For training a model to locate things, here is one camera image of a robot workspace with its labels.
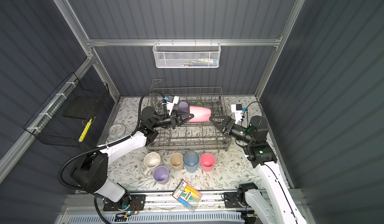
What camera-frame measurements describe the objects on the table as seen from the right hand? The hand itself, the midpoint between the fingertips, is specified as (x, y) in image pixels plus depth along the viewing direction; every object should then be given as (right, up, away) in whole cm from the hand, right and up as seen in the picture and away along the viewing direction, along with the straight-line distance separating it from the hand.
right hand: (213, 124), depth 63 cm
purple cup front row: (-27, -29, +17) cm, 43 cm away
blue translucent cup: (-10, -21, +18) cm, 30 cm away
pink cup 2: (-5, +4, +6) cm, 9 cm away
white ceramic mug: (-33, -23, +22) cm, 46 cm away
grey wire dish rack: (0, -11, +38) cm, 39 cm away
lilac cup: (-15, +8, +30) cm, 35 cm away
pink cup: (-1, -24, +23) cm, 33 cm away
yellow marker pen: (-59, -3, +5) cm, 59 cm away
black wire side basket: (-71, +2, +8) cm, 72 cm away
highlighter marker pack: (-11, -37, +11) cm, 40 cm away
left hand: (-9, +3, +4) cm, 10 cm away
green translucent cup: (-5, +10, +27) cm, 29 cm away
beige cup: (-19, -23, +20) cm, 36 cm away
